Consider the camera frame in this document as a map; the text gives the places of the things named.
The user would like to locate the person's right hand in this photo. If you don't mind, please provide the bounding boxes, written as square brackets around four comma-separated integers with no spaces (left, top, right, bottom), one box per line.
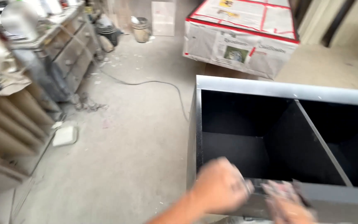
[261,180,319,224]

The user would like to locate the person's left hand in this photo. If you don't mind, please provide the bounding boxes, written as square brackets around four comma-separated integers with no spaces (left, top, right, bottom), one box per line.
[191,156,255,215]

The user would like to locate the dark grey open cabinet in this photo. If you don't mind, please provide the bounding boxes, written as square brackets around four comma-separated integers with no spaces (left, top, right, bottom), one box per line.
[187,75,358,224]

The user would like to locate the beige board platform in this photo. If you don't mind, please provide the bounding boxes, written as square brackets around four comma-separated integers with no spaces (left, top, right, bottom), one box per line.
[204,44,358,91]

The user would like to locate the newspaper-wrapped box with red tape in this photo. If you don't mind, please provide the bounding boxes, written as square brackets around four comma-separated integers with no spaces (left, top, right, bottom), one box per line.
[183,0,301,80]

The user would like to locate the leaning wooden panels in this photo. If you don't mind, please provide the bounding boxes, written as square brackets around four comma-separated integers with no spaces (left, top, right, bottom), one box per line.
[291,0,358,50]

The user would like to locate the white leaning board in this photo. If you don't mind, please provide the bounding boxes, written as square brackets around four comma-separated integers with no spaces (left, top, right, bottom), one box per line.
[151,1,176,37]

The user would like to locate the beige bucket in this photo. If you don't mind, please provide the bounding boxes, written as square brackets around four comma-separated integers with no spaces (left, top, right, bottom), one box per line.
[131,16,151,43]

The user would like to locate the white square pad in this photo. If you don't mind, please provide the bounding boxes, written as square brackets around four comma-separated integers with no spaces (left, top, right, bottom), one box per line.
[52,125,78,147]

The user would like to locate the stack of black buckets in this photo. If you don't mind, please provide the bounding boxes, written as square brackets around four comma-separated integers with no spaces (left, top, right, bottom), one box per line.
[96,16,121,47]

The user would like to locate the dusty workbench with drawers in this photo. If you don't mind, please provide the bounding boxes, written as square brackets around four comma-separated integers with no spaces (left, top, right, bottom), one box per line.
[39,0,105,94]

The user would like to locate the shelf of brown paper rolls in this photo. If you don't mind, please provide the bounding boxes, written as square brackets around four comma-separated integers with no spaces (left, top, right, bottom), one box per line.
[0,75,60,190]

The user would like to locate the grey floor cable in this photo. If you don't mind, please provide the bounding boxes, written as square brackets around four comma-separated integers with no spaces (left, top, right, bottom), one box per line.
[100,70,189,122]

